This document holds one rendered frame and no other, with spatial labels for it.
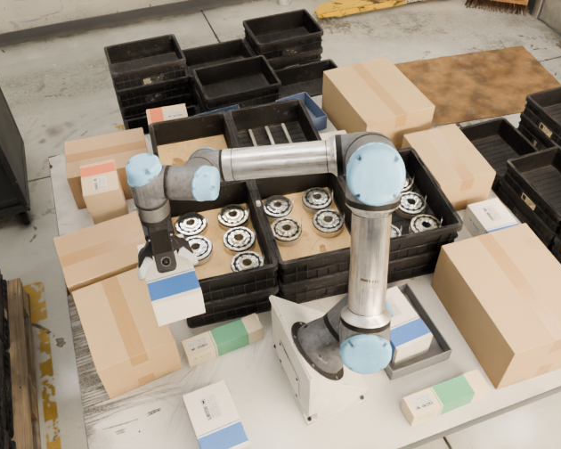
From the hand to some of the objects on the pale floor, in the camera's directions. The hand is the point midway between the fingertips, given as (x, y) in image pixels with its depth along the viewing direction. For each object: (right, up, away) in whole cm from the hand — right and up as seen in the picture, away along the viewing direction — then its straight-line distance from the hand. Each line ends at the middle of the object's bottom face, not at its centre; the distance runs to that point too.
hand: (169, 273), depth 148 cm
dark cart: (-132, +26, +179) cm, 224 cm away
